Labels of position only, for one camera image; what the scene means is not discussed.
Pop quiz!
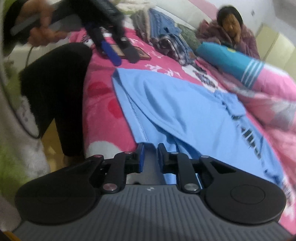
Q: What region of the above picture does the pile of jeans and plaid clothes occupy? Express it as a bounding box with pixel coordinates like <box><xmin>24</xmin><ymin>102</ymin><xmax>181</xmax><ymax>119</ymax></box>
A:
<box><xmin>130</xmin><ymin>8</ymin><xmax>196</xmax><ymax>66</ymax></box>

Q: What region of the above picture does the white pink bed headboard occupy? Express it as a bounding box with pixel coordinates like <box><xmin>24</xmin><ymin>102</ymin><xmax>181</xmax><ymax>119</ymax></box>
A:
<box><xmin>113</xmin><ymin>0</ymin><xmax>218</xmax><ymax>30</ymax></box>

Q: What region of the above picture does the person in maroon jacket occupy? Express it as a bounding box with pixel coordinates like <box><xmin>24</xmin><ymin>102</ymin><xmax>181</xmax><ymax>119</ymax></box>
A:
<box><xmin>196</xmin><ymin>6</ymin><xmax>260</xmax><ymax>60</ymax></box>

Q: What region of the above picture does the pink grey quilt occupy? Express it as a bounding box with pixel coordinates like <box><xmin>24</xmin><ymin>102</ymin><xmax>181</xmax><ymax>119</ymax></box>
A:
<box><xmin>198</xmin><ymin>58</ymin><xmax>295</xmax><ymax>163</ymax></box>

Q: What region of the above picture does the operator left hand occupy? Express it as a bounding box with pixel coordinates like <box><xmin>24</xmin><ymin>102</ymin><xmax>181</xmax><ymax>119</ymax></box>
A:
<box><xmin>16</xmin><ymin>0</ymin><xmax>68</xmax><ymax>47</ymax></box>

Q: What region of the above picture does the light blue t-shirt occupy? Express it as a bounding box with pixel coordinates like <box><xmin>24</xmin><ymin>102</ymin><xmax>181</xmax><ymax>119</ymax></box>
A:
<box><xmin>112</xmin><ymin>68</ymin><xmax>284</xmax><ymax>186</ymax></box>

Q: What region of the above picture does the green patterned pillow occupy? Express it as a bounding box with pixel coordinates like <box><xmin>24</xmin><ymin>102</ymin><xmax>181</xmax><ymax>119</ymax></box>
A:
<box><xmin>177</xmin><ymin>24</ymin><xmax>201</xmax><ymax>51</ymax></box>

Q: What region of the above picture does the teal pink striped pillow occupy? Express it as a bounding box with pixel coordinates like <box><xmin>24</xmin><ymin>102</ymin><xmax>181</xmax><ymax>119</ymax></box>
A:
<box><xmin>196</xmin><ymin>41</ymin><xmax>296</xmax><ymax>100</ymax></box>

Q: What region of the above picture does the pink floral bed blanket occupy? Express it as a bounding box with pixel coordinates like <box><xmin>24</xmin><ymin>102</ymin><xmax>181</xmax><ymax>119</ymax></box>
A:
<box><xmin>83</xmin><ymin>29</ymin><xmax>295</xmax><ymax>233</ymax></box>

